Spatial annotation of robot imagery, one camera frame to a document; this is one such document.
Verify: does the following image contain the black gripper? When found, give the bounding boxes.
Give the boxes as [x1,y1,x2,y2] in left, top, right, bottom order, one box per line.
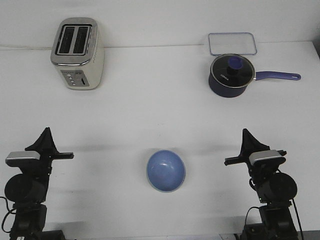
[24,127,74,178]
[224,128,287,183]

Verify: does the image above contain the blue bowl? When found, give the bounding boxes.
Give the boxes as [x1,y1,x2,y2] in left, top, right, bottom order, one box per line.
[146,150,186,190]

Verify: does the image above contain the green bowl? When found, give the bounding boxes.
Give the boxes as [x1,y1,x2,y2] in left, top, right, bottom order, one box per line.
[152,185,180,194]

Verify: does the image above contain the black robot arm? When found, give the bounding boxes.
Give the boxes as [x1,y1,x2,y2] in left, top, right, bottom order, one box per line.
[4,127,74,240]
[224,128,298,240]

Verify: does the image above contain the dark blue saucepan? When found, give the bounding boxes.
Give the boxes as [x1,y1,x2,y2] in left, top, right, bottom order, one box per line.
[208,68,301,98]

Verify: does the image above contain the glass pot lid blue knob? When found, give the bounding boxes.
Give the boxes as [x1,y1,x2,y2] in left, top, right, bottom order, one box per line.
[210,54,255,88]

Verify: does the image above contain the silver cream two-slot toaster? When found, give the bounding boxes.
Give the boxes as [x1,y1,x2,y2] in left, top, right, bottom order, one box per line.
[50,17,105,90]

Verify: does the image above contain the clear rectangular container lid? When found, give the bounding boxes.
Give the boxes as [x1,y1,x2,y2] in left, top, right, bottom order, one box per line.
[208,32,258,56]

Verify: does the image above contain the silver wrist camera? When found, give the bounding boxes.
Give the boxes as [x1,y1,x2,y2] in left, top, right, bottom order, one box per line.
[248,149,282,166]
[5,151,41,168]

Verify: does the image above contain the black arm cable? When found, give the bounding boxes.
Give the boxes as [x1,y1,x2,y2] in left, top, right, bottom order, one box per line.
[0,196,18,235]
[243,174,304,240]

